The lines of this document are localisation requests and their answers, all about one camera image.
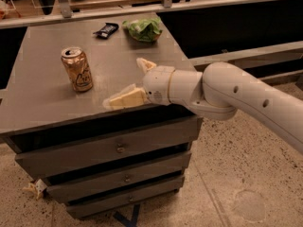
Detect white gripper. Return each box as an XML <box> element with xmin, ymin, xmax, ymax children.
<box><xmin>103</xmin><ymin>58</ymin><xmax>175</xmax><ymax>110</ymax></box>

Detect orange soda can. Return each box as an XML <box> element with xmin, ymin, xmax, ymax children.
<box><xmin>61</xmin><ymin>46</ymin><xmax>93</xmax><ymax>93</ymax></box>

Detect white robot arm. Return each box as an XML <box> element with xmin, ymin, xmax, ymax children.
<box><xmin>103</xmin><ymin>58</ymin><xmax>303</xmax><ymax>153</ymax></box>

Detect green chip bag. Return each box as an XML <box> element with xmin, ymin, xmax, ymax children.
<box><xmin>122</xmin><ymin>17</ymin><xmax>162</xmax><ymax>43</ymax></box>

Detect top grey drawer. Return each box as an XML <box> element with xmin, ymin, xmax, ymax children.
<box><xmin>15</xmin><ymin>116</ymin><xmax>201</xmax><ymax>179</ymax></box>

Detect grey drawer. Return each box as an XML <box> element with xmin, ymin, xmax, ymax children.
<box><xmin>47</xmin><ymin>150</ymin><xmax>191</xmax><ymax>203</ymax></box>
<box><xmin>15</xmin><ymin>116</ymin><xmax>201</xmax><ymax>179</ymax></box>
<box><xmin>66</xmin><ymin>175</ymin><xmax>185</xmax><ymax>218</ymax></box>

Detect black snack wrapper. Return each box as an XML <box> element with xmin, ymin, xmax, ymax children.
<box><xmin>94</xmin><ymin>23</ymin><xmax>119</xmax><ymax>39</ymax></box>

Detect grey drawer cabinet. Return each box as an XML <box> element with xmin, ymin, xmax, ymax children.
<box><xmin>0</xmin><ymin>19</ymin><xmax>196</xmax><ymax>207</ymax></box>

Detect middle grey drawer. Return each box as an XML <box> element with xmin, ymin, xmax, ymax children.
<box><xmin>47</xmin><ymin>150</ymin><xmax>191</xmax><ymax>203</ymax></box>

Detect blue tape on floor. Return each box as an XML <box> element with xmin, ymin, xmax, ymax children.
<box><xmin>113</xmin><ymin>203</ymin><xmax>141</xmax><ymax>227</ymax></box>

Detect bottom grey drawer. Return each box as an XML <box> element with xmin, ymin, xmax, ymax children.
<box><xmin>66</xmin><ymin>175</ymin><xmax>185</xmax><ymax>218</ymax></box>

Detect crumpled paper scrap on floor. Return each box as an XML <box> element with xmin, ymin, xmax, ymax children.
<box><xmin>24</xmin><ymin>179</ymin><xmax>47</xmax><ymax>200</ymax></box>

